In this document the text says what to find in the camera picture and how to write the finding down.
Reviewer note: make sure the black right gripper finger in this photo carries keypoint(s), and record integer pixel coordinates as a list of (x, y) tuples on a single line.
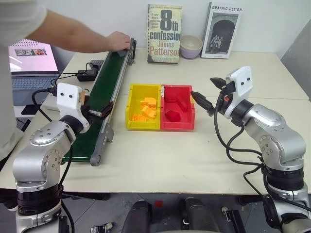
[(218, 83), (202, 102)]

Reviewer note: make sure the person's bare forearm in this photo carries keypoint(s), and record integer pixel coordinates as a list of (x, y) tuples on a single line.
[(70, 36)]

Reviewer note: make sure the person's bare hand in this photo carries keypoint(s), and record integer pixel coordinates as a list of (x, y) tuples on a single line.
[(119, 41)]

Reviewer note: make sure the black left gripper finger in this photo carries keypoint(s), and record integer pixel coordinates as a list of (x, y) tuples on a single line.
[(107, 110)]

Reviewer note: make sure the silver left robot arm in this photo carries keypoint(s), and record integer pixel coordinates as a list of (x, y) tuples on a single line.
[(36, 155)]

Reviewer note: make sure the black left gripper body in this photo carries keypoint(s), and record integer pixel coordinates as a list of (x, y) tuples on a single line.
[(87, 115)]

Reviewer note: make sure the gray block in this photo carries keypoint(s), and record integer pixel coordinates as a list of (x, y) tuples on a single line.
[(122, 53)]

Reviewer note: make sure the Graphic Design book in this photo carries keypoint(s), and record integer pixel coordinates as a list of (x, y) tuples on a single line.
[(221, 31)]

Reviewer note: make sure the dark rounded shape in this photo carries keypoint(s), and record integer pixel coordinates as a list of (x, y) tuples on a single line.
[(137, 217), (198, 216)]

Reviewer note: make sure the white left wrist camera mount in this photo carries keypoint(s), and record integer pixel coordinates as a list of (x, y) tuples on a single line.
[(69, 103)]

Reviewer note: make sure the red hexagonal block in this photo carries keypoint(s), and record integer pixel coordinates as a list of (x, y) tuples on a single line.
[(173, 116)]

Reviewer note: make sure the green conveyor belt gray frame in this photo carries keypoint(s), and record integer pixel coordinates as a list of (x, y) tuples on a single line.
[(104, 80)]

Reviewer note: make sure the red long block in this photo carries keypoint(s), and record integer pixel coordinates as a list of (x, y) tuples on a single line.
[(182, 104)]

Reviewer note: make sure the red plastic bin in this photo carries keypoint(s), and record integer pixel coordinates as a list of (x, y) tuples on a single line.
[(189, 116)]

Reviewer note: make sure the black power adapter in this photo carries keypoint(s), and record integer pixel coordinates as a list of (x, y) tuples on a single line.
[(86, 75)]

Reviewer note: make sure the gray partition panel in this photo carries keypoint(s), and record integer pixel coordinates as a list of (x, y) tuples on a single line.
[(297, 68)]

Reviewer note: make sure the gray laptop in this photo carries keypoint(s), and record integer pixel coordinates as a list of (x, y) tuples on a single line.
[(34, 63)]

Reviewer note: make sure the yellow plastic bin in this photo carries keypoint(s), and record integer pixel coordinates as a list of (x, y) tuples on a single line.
[(132, 102)]

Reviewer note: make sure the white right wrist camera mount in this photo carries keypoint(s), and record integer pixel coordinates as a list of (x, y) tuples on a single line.
[(243, 76)]

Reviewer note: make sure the small red floor object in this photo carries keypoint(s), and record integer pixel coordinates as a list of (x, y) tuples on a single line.
[(158, 204)]

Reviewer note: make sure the orange curved toy piece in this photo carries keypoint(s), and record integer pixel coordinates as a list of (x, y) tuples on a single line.
[(148, 102)]

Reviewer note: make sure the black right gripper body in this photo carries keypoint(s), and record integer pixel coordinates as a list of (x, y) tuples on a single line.
[(224, 102)]

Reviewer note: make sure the orange studded plate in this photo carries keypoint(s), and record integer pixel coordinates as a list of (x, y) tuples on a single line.
[(137, 117)]

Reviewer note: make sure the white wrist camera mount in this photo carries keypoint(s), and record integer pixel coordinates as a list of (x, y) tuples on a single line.
[(69, 103), (243, 76)]

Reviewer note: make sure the orange block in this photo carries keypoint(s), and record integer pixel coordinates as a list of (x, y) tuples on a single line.
[(149, 113)]

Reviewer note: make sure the black controller box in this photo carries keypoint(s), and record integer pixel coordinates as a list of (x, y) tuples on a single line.
[(97, 63)]

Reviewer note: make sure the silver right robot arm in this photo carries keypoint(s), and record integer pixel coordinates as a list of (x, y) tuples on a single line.
[(279, 136)]

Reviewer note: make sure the lavender ceramic bowl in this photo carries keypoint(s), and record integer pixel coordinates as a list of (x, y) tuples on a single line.
[(190, 47)]

